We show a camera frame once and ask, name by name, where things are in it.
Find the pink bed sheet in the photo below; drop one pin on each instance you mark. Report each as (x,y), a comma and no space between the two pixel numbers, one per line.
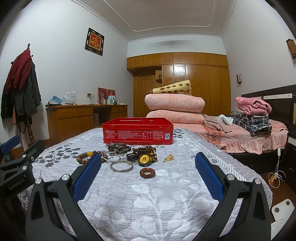
(240,140)

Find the dark red hanging coat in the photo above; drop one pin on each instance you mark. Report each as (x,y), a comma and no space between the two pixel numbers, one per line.
(19,72)

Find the thin silver bangle with ball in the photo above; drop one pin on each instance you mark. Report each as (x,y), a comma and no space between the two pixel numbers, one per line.
(110,157)

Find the yellow round pendant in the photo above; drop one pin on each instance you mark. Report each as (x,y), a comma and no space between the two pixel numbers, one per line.
(144,161)

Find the red plastic tray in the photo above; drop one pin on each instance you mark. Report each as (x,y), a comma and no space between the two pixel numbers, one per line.
(138,131)

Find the framed red gold calligraphy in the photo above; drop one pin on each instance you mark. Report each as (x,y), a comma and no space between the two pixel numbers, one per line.
(94,42)

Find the grey floral table cloth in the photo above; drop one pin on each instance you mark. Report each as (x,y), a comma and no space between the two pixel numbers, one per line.
(173,205)

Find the wide silver bangle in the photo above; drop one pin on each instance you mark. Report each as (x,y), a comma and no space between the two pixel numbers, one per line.
(121,166)

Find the plaid folded clothes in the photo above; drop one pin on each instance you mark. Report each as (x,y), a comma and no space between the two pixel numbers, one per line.
(254,125)

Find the upper pink folded quilt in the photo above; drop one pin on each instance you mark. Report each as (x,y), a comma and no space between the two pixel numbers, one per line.
(174,102)

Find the white electric kettle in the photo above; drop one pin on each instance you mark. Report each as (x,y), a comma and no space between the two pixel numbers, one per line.
(111,98)

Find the small gold figurine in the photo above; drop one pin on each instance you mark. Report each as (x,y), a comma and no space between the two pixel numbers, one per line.
(168,158)

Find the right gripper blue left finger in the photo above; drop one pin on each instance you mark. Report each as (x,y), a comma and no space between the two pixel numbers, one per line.
(43,221)

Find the white plastic bag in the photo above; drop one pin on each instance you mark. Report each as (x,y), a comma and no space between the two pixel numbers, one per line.
(69,98)

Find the beige folded garment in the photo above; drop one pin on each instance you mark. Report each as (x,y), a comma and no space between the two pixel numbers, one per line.
(220,123)

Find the brown bead bracelet amber stone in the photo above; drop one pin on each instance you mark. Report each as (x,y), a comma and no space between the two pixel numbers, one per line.
(83,158)

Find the wall telephone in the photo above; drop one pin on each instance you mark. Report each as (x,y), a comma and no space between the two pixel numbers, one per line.
(239,78)

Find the black bed headboard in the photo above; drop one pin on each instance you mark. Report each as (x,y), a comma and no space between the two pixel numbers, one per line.
(282,101)

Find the wooden sideboard desk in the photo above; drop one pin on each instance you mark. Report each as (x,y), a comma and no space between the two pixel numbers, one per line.
(66,121)

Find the red picture frames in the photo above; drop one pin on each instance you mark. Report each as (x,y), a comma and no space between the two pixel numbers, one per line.
(103,94)

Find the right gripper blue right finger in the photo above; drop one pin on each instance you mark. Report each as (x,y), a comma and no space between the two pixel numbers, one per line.
(252,221)

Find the pink folded towel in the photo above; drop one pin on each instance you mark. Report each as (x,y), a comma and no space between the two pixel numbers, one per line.
(253,106)

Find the black hanging jacket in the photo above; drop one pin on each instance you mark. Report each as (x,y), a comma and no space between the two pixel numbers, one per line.
(24,103)

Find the silver metal wristwatch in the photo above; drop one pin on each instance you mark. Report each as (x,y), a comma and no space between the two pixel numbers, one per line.
(119,148)

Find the pink folded quilt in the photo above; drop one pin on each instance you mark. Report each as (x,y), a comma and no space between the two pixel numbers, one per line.
(177,117)
(174,102)

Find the blue folded cloth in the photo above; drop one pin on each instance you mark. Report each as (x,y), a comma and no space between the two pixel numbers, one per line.
(54,101)

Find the yellow brown spotted blanket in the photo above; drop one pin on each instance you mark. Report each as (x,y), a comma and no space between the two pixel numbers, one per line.
(183,87)

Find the lower pink folded quilt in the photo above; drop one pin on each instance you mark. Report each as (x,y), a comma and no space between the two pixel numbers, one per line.
(177,117)

